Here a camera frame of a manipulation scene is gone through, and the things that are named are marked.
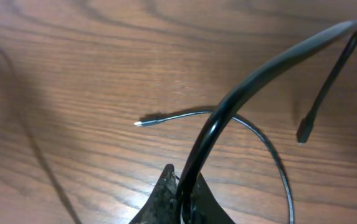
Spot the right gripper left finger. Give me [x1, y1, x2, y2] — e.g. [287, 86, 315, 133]
[130, 164, 180, 224]

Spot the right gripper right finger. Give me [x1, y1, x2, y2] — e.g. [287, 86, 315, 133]
[190, 174, 235, 224]

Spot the black USB cable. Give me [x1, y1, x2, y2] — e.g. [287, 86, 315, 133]
[133, 19, 357, 224]

